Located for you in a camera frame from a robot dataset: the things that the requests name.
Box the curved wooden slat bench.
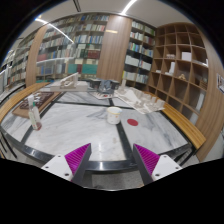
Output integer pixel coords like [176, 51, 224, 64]
[0, 82, 51, 123]
[161, 103, 208, 151]

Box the white sloped building model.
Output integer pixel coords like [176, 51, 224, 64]
[49, 72, 90, 93]

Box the dark grey building model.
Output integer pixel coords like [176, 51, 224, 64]
[88, 78, 120, 100]

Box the narrow bookshelf full of books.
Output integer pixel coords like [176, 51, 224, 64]
[121, 19, 157, 91]

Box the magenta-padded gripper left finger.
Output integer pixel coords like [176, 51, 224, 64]
[41, 143, 92, 185]

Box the bookshelf behind glass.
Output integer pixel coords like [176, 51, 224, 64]
[6, 34, 36, 88]

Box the open wooden cubby shelf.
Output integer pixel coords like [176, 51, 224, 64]
[146, 22, 211, 126]

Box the white mug with yellow handle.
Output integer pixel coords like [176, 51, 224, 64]
[106, 106, 123, 125]

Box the brown model on wooden board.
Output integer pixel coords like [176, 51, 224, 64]
[12, 91, 63, 119]

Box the wide bookshelf full of books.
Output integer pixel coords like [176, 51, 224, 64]
[34, 13, 110, 84]

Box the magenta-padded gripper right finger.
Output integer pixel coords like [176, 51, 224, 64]
[133, 143, 183, 185]

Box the clear bottle with white cap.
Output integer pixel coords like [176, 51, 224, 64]
[27, 94, 43, 131]

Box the straight ceiling light strip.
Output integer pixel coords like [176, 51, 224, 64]
[120, 0, 138, 16]

